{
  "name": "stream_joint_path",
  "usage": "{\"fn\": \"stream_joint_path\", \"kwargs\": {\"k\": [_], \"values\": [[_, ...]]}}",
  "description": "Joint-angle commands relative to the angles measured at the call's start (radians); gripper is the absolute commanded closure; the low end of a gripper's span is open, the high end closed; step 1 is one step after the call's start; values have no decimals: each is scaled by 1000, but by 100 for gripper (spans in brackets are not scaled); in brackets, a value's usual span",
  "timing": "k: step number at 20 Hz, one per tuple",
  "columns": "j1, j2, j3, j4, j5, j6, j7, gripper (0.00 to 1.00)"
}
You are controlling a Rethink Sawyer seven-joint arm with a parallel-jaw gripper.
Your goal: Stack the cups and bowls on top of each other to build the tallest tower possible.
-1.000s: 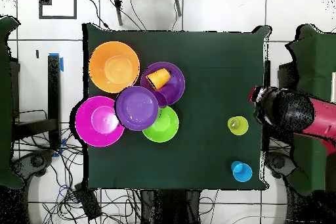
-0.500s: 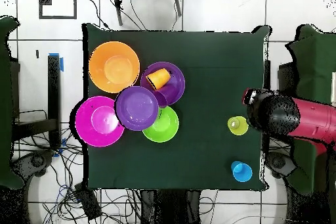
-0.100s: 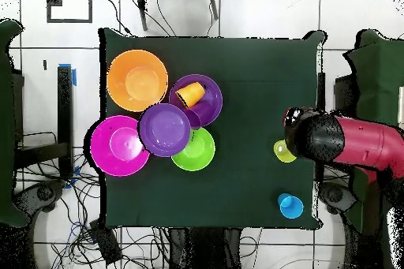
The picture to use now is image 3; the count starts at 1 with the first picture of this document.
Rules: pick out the yellow cup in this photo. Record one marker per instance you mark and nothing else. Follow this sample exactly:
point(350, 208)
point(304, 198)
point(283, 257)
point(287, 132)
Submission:
point(281, 153)

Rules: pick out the purple bowl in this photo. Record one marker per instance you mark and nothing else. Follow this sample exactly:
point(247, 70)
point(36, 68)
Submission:
point(213, 95)
point(165, 130)

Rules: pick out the purple cup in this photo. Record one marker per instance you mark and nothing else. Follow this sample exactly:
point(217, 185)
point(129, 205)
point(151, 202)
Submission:
point(203, 112)

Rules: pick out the orange cup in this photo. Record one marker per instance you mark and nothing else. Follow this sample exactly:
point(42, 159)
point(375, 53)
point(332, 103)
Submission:
point(186, 96)
point(197, 89)

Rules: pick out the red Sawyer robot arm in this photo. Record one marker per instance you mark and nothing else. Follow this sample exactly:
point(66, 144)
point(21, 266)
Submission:
point(363, 142)

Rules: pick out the dark green table cloth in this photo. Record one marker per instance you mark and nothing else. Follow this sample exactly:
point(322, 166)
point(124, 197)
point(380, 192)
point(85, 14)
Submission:
point(252, 180)

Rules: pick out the blue cup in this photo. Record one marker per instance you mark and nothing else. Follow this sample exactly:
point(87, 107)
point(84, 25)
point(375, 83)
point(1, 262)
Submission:
point(290, 206)

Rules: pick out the green cloth covered table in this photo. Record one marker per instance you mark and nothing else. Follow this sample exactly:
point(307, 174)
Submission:
point(6, 124)
point(378, 76)

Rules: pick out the green bowl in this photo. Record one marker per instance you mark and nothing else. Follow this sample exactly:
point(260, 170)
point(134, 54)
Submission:
point(199, 152)

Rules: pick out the orange bowl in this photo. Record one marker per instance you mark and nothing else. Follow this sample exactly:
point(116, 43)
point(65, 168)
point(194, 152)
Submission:
point(137, 80)

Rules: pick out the pink bowl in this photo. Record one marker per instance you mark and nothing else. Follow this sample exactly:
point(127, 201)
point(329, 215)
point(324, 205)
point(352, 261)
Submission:
point(116, 149)

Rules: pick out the blue tape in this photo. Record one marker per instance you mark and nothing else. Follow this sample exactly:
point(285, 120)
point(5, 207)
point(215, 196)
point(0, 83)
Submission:
point(74, 77)

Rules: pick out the black power adapter box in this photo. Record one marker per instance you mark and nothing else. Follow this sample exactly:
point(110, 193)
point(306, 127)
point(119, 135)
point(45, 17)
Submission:
point(105, 242)

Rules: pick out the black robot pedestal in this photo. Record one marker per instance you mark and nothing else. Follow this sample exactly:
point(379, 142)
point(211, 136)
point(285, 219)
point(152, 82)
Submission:
point(205, 250)

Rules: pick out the black table frame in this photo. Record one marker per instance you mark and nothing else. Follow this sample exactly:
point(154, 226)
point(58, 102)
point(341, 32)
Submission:
point(65, 117)

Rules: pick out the black square floor frame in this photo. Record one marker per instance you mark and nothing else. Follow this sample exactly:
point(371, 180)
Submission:
point(90, 4)

